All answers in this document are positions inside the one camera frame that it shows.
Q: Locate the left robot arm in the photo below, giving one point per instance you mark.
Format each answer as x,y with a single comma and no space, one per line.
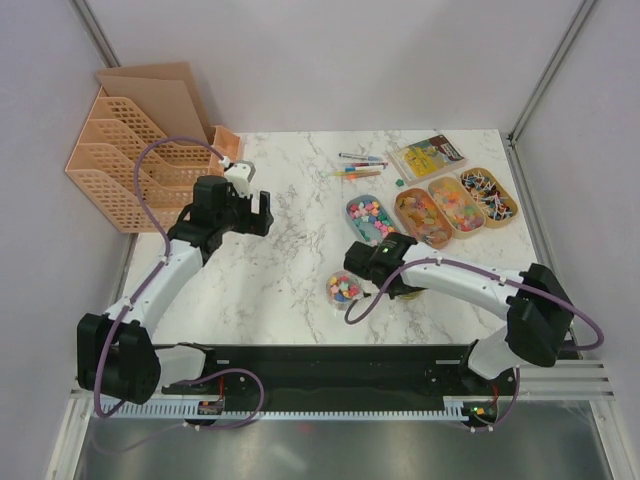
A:
115,354

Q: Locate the peach desk organizer rack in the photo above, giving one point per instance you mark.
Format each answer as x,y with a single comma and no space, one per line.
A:
147,138

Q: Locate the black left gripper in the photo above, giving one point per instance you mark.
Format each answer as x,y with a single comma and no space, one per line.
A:
253,223

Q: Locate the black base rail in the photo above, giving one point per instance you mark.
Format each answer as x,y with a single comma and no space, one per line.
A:
339,376

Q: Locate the clear glass jar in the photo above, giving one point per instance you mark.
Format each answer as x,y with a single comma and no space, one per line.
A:
342,288

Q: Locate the blue tray of solid candies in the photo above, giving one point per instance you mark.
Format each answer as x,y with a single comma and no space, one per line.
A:
369,219

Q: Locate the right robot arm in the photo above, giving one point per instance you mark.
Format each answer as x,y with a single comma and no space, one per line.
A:
532,303

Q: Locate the gold jar lid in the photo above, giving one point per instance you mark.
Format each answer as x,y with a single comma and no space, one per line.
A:
410,296

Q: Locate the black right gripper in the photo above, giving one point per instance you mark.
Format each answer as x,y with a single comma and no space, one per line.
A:
410,290

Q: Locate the peach tray of popsicle candies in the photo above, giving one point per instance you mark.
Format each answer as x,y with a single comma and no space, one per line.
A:
422,219

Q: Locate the beige tray of star gummies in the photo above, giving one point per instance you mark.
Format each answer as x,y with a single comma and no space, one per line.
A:
457,205

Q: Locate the orange pen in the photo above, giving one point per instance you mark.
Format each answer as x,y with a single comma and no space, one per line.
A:
355,174

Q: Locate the tan tray of lollipops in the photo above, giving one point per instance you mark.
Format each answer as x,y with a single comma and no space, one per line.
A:
493,199

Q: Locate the white slotted cable duct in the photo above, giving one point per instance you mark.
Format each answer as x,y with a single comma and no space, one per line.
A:
201,408

